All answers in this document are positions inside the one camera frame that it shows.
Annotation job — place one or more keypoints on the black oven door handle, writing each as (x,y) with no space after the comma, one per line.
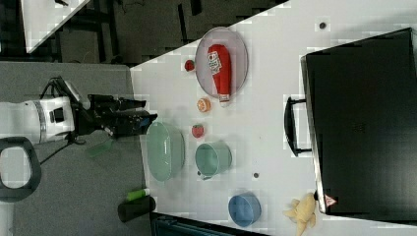
(290,126)

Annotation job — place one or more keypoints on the green perforated oval basket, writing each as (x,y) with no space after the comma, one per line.
(166,151)

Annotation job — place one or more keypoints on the yellow plush toy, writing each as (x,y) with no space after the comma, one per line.
(302,212)

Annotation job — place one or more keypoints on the black toaster oven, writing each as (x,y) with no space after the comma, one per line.
(362,112)

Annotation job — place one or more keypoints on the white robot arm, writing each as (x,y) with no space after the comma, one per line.
(46,120)

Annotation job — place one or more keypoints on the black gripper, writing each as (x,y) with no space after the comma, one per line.
(92,115)

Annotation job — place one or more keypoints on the red plush ketchup bottle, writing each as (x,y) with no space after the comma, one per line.
(219,63)

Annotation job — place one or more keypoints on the plush orange slice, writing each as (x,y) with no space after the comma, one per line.
(204,105)

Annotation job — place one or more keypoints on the large red plush strawberry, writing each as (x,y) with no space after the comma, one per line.
(198,131)

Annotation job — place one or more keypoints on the black cylinder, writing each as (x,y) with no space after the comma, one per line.
(136,208)

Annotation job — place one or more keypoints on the small red plush strawberry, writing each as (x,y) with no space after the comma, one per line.
(189,65)

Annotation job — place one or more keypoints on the blue bowl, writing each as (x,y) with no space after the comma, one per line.
(244,209)

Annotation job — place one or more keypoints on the green marker pen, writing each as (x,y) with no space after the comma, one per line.
(138,194)

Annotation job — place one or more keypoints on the grey looped stand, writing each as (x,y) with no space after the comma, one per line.
(20,169)

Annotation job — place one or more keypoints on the white side table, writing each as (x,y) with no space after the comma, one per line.
(42,18)

